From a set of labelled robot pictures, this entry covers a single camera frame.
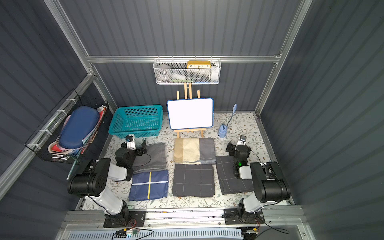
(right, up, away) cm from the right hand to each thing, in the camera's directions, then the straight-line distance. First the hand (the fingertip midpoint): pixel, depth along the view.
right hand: (242, 143), depth 93 cm
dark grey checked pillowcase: (-30, -20, -8) cm, 37 cm away
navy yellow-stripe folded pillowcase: (-54, -23, -8) cm, 59 cm away
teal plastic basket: (-71, +15, +23) cm, 76 cm away
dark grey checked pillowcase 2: (-11, -22, -8) cm, 25 cm away
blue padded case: (-83, +10, -25) cm, 88 cm away
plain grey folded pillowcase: (-56, -10, +1) cm, 56 cm away
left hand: (-65, +2, -1) cm, 65 cm away
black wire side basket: (-93, +4, -31) cm, 98 cm away
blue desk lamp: (-11, +8, +7) cm, 15 cm away
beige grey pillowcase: (-30, -6, +4) cm, 31 cm away
